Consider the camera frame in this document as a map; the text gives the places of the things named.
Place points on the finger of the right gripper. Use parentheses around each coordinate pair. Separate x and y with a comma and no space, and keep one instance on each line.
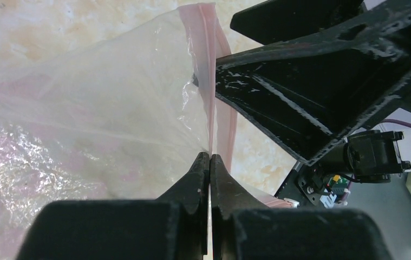
(308,93)
(283,20)

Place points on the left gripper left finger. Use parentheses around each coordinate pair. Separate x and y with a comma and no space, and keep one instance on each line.
(172,226)

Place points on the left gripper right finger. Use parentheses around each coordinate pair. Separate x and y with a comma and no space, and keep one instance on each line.
(245,228)

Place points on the clear zip top bag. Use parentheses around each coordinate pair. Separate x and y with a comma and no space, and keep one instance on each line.
(100,102)

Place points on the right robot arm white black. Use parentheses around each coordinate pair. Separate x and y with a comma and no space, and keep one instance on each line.
(372,156)

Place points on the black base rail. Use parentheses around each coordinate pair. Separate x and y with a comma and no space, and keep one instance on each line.
(311,188)

